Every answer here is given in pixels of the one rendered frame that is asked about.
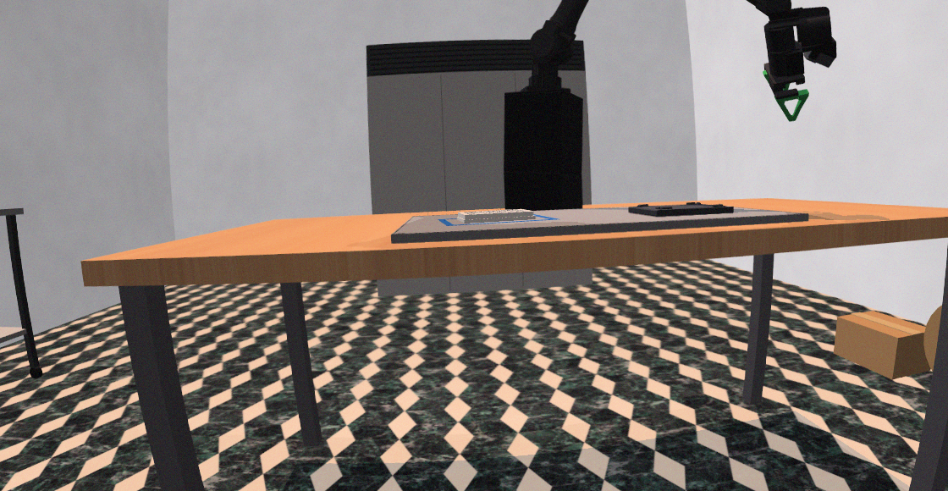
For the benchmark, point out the white well plate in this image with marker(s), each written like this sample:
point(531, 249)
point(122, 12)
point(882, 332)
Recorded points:
point(494, 216)

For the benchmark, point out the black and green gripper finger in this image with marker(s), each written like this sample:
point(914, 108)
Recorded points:
point(803, 95)
point(767, 78)

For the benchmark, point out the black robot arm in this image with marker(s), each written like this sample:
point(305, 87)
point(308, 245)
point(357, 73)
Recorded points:
point(554, 41)

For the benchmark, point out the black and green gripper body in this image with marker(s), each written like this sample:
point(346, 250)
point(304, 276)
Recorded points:
point(776, 70)

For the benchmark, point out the blue tape outline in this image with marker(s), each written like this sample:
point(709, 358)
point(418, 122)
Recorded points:
point(450, 224)

